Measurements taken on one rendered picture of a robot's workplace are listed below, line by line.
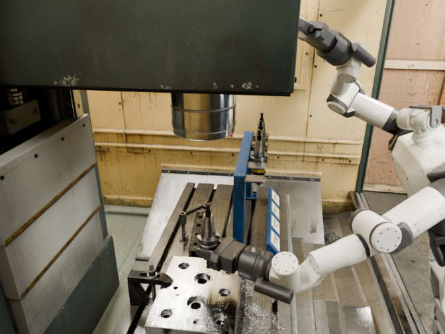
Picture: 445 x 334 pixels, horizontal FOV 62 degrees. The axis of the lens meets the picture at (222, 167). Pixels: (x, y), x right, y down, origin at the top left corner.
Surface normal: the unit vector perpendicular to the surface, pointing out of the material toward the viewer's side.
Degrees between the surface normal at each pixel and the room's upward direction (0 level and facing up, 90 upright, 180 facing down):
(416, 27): 90
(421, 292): 0
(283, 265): 23
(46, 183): 90
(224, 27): 90
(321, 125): 90
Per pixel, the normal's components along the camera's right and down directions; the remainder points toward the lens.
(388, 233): 0.15, 0.21
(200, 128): 0.00, 0.41
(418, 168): -0.94, 0.00
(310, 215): -0.06, -0.67
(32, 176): 0.99, 0.05
